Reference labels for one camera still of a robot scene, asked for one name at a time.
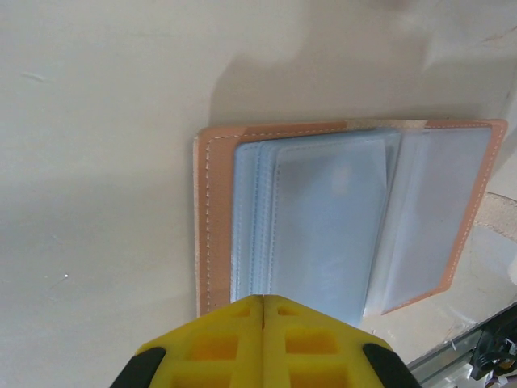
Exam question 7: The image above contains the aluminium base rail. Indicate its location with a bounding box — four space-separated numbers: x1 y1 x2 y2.
406 301 517 388

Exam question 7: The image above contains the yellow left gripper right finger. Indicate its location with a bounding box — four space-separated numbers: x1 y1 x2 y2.
262 294 413 388

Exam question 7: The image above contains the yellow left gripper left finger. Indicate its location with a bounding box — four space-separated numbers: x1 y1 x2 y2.
108 294 266 388

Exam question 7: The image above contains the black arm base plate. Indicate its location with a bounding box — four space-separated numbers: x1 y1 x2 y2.
474 327 517 383

